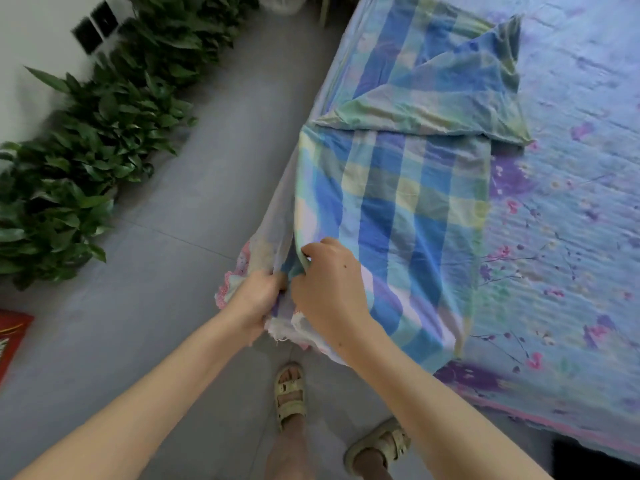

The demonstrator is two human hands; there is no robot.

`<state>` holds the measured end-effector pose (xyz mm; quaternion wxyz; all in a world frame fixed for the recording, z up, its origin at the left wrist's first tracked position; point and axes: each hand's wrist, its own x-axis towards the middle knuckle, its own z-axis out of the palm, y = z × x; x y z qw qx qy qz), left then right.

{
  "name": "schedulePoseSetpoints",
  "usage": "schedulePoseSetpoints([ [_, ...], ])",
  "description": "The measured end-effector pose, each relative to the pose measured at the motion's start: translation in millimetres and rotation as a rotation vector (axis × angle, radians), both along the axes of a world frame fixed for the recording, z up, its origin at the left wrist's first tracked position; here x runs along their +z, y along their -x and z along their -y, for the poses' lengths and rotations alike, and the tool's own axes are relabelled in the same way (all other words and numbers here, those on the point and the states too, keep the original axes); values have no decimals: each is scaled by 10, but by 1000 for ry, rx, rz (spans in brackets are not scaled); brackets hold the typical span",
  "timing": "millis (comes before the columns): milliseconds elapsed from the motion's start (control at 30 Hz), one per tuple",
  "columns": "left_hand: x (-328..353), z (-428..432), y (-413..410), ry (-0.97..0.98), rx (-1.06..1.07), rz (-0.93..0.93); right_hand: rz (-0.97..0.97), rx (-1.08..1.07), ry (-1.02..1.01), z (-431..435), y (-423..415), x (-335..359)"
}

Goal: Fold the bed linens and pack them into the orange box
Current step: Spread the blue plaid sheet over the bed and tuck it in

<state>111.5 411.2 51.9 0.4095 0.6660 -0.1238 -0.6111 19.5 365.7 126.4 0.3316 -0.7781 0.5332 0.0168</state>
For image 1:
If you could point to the person's left hand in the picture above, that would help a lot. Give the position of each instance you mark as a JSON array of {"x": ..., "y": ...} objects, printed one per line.
[{"x": 255, "y": 300}]

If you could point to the person's right hand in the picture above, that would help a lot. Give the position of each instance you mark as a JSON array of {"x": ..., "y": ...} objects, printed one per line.
[{"x": 330, "y": 295}]

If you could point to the white bed sheet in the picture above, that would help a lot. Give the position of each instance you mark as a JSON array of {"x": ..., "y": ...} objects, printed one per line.
[{"x": 410, "y": 175}]

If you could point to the person's left forearm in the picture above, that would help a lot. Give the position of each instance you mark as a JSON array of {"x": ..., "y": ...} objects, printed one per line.
[{"x": 140, "y": 415}]

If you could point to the person's right forearm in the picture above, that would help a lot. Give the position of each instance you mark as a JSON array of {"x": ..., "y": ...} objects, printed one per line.
[{"x": 450, "y": 415}]

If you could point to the person's left leg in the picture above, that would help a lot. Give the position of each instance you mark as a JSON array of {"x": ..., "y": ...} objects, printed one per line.
[{"x": 290, "y": 453}]

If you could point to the person's leg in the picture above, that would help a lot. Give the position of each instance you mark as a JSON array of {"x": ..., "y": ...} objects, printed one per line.
[
  {"x": 290, "y": 453},
  {"x": 375, "y": 467}
]

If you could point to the person's right leg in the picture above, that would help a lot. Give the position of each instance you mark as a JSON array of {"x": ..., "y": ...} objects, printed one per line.
[{"x": 375, "y": 467}]

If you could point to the pink fringed bed skirt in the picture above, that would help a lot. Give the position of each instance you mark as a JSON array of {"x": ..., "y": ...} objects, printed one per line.
[{"x": 235, "y": 280}]

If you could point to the olive sandal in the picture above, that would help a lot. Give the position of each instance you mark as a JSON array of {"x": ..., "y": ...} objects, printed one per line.
[
  {"x": 290, "y": 393},
  {"x": 378, "y": 445}
]

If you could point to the green leafy plant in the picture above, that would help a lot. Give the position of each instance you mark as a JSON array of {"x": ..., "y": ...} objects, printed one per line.
[{"x": 100, "y": 125}]

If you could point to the red plastic item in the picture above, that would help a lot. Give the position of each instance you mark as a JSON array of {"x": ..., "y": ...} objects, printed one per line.
[{"x": 12, "y": 340}]

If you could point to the blue floral patterned sheet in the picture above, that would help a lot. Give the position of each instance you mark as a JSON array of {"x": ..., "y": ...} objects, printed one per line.
[{"x": 570, "y": 195}]

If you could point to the white round stand base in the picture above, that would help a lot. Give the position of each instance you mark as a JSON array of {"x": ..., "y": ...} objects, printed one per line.
[{"x": 285, "y": 3}]

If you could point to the black wall outlet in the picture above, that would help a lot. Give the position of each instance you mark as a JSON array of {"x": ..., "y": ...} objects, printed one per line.
[
  {"x": 105, "y": 17},
  {"x": 87, "y": 35}
]

